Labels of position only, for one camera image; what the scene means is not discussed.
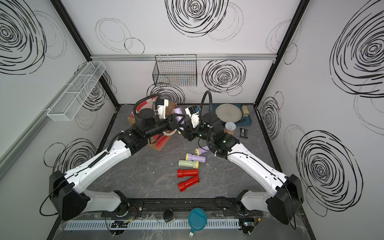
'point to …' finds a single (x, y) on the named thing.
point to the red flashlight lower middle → (187, 172)
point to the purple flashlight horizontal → (197, 158)
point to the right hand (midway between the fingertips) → (179, 126)
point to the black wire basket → (179, 70)
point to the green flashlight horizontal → (194, 164)
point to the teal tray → (214, 107)
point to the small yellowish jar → (245, 111)
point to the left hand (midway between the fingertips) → (183, 116)
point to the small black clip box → (243, 133)
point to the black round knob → (167, 215)
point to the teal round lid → (197, 220)
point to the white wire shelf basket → (67, 104)
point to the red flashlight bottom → (183, 186)
